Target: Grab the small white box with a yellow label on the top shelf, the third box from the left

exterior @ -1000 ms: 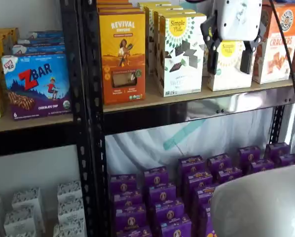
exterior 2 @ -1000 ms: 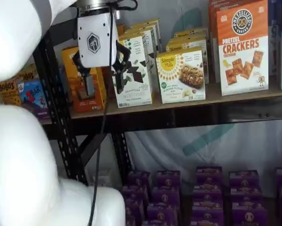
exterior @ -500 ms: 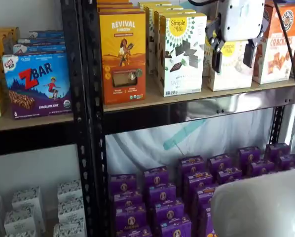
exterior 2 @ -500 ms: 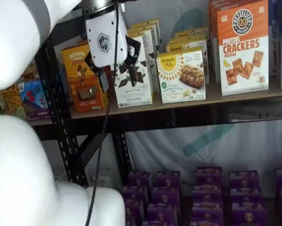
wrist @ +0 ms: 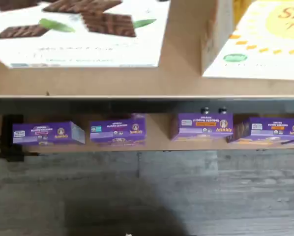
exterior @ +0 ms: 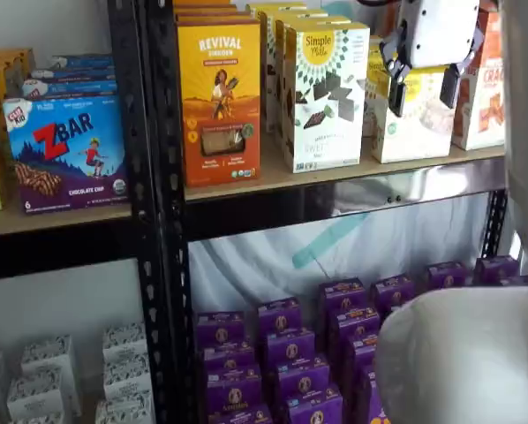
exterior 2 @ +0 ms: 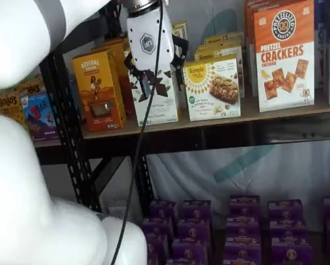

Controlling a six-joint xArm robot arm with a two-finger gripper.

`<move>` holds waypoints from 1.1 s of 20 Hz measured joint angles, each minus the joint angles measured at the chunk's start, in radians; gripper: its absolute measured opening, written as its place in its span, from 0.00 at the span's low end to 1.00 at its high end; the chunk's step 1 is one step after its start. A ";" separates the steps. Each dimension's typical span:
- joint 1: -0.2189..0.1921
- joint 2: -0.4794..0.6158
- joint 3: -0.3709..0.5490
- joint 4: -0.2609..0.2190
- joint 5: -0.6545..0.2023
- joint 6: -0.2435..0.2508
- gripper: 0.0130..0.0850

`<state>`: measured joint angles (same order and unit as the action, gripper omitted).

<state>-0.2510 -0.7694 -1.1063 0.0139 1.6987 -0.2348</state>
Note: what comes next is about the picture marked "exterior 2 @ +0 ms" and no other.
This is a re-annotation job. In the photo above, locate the black metal shelf rack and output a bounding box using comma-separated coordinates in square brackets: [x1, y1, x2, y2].
[38, 0, 330, 221]

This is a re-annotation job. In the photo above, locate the orange white pretzel crackers box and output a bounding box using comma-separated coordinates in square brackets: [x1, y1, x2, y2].
[252, 0, 317, 113]
[243, 0, 259, 98]

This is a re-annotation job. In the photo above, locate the white backdrop cloth teal logo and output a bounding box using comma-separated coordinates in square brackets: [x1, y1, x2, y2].
[146, 0, 330, 221]

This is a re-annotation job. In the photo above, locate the white box yellow sun label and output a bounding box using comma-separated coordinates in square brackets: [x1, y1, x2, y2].
[194, 44, 246, 99]
[203, 30, 246, 56]

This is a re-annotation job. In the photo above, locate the yellow Bobo's snack box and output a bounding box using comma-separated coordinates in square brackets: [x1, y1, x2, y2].
[0, 92, 28, 132]
[15, 78, 46, 97]

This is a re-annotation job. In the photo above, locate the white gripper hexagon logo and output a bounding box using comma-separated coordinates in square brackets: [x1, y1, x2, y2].
[124, 10, 190, 103]

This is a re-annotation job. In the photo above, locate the yellow orange food box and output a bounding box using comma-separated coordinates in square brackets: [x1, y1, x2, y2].
[182, 54, 242, 122]

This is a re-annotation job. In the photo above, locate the white cracker thins box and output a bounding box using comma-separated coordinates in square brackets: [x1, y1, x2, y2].
[170, 20, 188, 42]
[127, 65, 180, 127]

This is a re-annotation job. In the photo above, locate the black cable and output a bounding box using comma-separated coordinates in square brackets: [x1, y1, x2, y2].
[111, 0, 166, 265]

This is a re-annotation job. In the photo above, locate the orange Revival snack box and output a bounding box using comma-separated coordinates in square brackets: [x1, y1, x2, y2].
[72, 49, 127, 133]
[91, 34, 137, 116]

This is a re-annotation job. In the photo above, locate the purple blue Zbar box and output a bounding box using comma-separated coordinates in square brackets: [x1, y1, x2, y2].
[18, 88, 58, 141]

